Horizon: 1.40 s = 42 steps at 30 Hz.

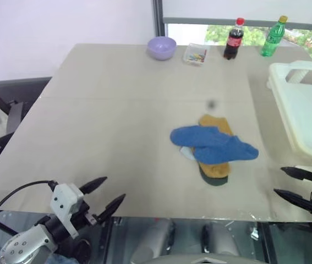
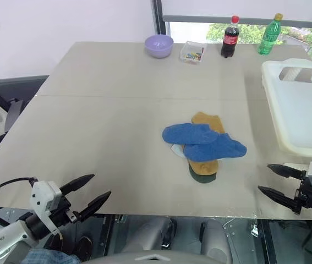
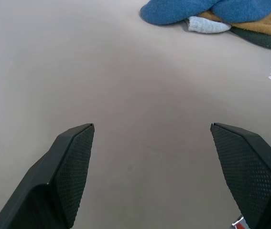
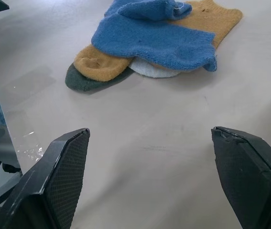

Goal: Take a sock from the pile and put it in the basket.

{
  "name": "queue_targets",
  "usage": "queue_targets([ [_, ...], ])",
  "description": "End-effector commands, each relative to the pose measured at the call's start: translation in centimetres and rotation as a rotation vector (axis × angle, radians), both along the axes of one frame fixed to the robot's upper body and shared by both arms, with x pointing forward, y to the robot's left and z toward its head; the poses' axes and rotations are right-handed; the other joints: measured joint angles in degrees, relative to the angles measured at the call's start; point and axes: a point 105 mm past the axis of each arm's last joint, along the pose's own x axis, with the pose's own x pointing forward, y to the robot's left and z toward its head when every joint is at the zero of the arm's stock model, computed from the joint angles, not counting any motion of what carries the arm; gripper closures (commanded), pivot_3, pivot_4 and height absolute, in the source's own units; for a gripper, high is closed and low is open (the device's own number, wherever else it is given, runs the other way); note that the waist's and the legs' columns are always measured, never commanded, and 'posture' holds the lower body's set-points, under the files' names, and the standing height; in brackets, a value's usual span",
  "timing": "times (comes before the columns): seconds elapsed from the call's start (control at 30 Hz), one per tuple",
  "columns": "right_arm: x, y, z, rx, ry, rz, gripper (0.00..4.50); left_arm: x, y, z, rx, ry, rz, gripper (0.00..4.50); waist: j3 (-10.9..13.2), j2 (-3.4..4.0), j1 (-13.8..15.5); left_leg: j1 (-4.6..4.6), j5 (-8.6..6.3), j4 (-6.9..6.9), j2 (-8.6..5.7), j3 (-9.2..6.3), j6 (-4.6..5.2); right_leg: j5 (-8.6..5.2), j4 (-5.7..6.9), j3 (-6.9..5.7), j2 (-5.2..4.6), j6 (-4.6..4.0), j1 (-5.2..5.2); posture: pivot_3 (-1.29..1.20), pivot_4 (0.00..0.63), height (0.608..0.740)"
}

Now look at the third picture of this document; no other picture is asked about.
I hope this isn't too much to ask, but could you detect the mustard yellow cloth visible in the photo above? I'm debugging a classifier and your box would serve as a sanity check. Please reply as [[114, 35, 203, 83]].
[[196, 9, 271, 38]]

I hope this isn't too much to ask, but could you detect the light blue cloth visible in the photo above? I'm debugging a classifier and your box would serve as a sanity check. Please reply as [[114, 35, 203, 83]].
[[187, 16, 232, 33]]

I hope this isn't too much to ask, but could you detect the dark green cloth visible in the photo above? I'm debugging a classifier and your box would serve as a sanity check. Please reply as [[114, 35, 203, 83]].
[[229, 26, 271, 51]]

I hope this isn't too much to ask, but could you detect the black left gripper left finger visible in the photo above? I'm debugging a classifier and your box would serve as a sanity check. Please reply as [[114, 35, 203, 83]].
[[0, 123, 95, 229]]

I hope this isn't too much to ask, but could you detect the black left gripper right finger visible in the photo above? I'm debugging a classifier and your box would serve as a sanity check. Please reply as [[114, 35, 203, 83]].
[[210, 123, 271, 229]]

